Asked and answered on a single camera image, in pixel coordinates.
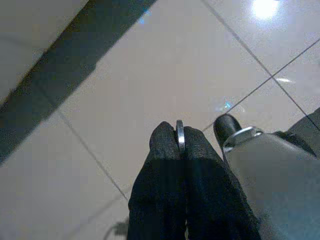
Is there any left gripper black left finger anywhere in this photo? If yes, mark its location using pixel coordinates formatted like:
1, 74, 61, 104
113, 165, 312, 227
127, 121, 187, 240

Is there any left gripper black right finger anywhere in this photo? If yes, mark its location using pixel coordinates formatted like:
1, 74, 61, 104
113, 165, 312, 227
184, 126, 262, 240

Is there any metal spoon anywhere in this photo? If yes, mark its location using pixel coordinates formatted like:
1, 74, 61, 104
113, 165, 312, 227
175, 119, 187, 154

